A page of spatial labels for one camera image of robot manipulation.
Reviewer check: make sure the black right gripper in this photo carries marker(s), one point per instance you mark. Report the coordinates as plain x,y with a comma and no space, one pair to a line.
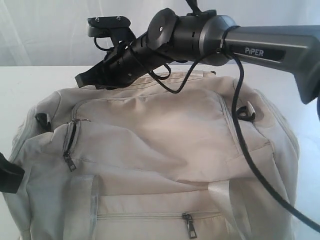
124,65

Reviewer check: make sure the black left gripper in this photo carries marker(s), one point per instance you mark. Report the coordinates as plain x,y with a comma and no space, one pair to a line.
11,176

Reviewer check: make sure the metal zipper pull with ring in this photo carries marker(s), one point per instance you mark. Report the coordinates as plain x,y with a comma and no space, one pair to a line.
76,120

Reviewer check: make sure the beige fabric duffel bag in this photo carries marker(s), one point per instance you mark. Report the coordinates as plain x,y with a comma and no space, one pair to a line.
235,208

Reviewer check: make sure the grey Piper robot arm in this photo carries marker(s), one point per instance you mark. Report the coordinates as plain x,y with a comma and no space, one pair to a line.
250,42

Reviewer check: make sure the dark metal zipper pull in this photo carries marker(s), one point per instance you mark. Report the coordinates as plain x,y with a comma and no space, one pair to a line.
69,161

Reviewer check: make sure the front pocket zipper pull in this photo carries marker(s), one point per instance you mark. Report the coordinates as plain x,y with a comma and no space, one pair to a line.
189,225

